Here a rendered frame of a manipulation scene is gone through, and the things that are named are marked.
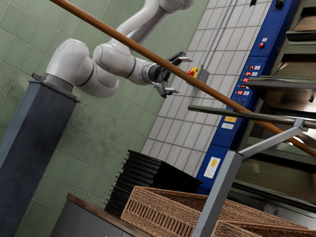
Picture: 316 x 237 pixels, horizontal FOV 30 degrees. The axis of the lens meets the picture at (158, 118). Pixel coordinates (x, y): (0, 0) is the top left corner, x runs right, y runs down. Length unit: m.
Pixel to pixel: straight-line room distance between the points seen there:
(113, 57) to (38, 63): 0.92
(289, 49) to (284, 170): 0.65
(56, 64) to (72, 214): 0.72
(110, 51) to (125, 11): 1.08
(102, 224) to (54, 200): 0.93
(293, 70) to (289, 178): 0.57
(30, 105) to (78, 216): 0.56
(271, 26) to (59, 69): 1.11
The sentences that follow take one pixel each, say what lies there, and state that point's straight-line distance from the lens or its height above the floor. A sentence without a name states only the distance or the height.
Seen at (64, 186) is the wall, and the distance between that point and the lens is 3.43.
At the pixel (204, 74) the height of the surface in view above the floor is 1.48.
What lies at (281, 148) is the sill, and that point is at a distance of 2.70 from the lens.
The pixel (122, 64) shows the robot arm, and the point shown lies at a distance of 2.47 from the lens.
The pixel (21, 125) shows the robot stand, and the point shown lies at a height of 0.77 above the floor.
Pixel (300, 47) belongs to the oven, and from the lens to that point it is 2.94.
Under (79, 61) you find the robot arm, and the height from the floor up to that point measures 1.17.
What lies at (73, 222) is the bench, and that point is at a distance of 2.76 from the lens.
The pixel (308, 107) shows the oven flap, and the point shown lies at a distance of 2.72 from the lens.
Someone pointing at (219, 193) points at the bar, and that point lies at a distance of 1.92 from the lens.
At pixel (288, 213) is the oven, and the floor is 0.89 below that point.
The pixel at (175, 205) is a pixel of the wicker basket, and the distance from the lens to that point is 2.24.
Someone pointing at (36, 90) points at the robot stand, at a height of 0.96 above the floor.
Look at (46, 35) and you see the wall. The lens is 3.32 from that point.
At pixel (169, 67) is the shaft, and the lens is 2.24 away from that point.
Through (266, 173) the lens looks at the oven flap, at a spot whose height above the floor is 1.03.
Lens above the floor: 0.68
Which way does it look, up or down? 8 degrees up
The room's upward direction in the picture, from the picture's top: 24 degrees clockwise
